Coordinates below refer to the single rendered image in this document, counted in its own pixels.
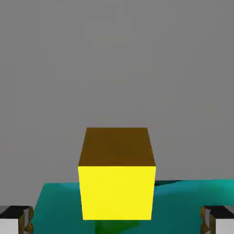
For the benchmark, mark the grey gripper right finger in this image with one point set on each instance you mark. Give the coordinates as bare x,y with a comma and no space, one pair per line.
219,217

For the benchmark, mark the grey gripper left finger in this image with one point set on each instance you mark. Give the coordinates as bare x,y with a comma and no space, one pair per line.
12,217

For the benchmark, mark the small yellow cube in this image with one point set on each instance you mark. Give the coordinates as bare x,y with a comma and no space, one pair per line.
117,192

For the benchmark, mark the large teal box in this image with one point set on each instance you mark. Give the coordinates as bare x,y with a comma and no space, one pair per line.
58,206

